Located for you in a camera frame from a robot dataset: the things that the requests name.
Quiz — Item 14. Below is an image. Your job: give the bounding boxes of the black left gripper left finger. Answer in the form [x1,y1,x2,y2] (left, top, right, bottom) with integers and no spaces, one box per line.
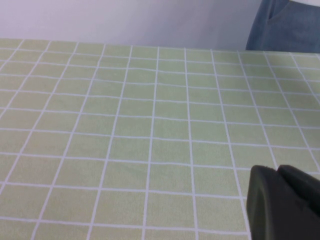
[245,164,320,240]

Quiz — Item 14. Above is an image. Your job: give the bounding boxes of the blue trousers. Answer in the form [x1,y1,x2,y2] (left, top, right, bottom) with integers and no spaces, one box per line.
[245,0,320,54]

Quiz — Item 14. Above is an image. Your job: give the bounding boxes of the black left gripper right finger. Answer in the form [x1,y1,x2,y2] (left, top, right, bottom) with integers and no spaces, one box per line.
[277,164,320,216]

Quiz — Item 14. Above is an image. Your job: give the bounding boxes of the green checkered tablecloth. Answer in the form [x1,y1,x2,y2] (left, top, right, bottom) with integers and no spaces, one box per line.
[0,37,320,240]

